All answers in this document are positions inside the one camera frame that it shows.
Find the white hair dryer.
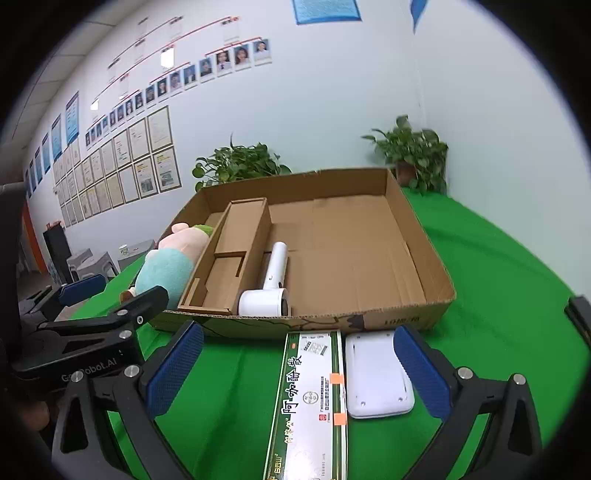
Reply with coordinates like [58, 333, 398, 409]
[238, 241, 291, 318]

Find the large cardboard box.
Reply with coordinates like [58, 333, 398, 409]
[150, 167, 457, 340]

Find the black cabinet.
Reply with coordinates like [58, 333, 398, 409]
[43, 223, 74, 284]

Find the long narrow cardboard box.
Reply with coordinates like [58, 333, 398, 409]
[178, 198, 273, 317]

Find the row of portrait photos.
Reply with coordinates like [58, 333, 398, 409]
[85, 39, 273, 146]

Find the grey plastic stool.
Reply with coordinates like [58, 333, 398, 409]
[76, 251, 116, 283]
[67, 248, 95, 278]

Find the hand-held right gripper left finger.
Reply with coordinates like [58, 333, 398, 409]
[51, 319, 205, 480]

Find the pink and teal plush toy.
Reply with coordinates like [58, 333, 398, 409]
[121, 222, 215, 311]

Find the white flat rounded device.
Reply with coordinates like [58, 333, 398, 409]
[344, 330, 415, 420]

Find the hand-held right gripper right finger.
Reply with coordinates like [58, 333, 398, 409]
[392, 322, 542, 480]

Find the green and white medicine box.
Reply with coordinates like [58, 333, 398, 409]
[262, 330, 348, 480]

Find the wall of framed certificates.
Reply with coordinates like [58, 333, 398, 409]
[52, 105, 182, 228]

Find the person's left hand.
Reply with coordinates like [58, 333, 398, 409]
[14, 401, 51, 432]

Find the grey side table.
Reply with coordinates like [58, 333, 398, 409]
[117, 239, 157, 271]

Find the blue wall poster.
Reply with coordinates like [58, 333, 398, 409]
[411, 0, 439, 33]
[292, 0, 362, 26]

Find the black object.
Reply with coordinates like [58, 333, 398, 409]
[566, 295, 591, 344]

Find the green potted plant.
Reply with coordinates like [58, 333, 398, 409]
[193, 134, 293, 192]
[361, 115, 450, 195]

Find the row of blue wall posters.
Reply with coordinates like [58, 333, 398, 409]
[25, 91, 80, 199]

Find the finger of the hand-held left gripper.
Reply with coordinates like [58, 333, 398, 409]
[37, 285, 170, 344]
[18, 274, 108, 319]

